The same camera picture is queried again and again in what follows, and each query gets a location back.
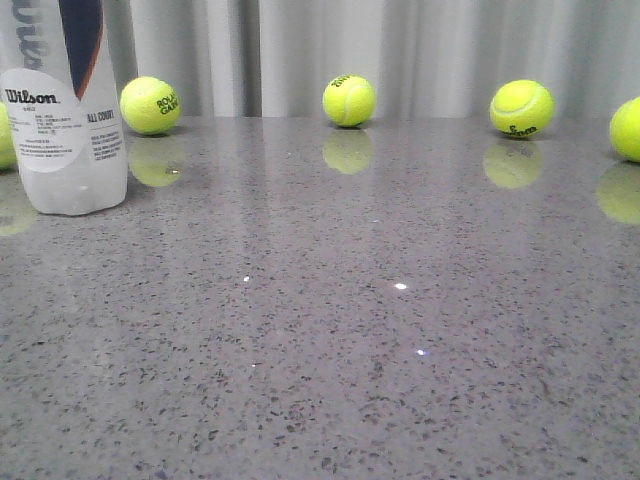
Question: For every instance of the yellow Wilson tennis ball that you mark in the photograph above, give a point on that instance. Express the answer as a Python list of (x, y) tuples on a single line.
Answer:
[(521, 108)]

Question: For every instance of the grey pleated curtain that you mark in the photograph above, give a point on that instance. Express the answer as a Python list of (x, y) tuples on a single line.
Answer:
[(440, 59)]

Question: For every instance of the yellow tennis ball far left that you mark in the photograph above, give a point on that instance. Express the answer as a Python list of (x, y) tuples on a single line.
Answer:
[(8, 156)]

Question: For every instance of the yellow Roland Garros tennis ball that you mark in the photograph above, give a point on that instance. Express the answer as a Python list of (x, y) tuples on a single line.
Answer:
[(150, 106)]

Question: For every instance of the yellow tennis ball far right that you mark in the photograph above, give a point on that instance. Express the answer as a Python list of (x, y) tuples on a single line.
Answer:
[(624, 130)]

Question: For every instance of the white Wilson tennis ball can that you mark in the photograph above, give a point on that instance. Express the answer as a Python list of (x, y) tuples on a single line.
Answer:
[(58, 84)]

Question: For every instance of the yellow tennis ball centre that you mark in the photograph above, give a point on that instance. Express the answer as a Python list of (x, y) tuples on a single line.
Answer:
[(349, 100)]

